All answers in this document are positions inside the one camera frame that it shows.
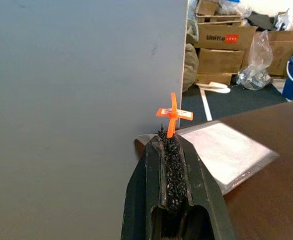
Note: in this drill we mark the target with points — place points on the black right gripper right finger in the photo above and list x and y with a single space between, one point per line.
201 190

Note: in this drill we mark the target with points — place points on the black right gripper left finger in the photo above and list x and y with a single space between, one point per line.
149 180

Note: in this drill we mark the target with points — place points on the orange plastic key tag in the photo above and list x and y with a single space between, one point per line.
172 117

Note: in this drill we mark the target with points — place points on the dark brown wooden table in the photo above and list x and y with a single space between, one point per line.
274 200

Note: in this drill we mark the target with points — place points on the white partition panel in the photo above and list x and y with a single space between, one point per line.
74 100

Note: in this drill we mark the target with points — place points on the flat cardboard box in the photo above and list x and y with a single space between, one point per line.
214 78

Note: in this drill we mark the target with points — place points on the grey-green sack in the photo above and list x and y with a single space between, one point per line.
190 67

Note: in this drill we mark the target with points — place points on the plain cardboard box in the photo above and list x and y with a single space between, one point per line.
219 61

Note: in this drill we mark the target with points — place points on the clear plastic bag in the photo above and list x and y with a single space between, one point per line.
259 65

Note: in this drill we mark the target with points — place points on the large cardboard box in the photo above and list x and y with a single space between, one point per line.
284 55

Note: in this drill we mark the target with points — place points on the cardboard box with Unitree print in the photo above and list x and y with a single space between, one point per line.
244 37

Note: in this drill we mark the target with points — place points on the black foam sheet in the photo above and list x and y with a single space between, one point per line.
260 21

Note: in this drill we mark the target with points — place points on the small open cardboard box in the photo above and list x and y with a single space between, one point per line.
206 7

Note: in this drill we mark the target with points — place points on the crumpled clear plastic wrap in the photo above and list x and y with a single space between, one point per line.
232 7

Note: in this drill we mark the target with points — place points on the silver plastic bag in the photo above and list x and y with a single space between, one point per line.
289 18

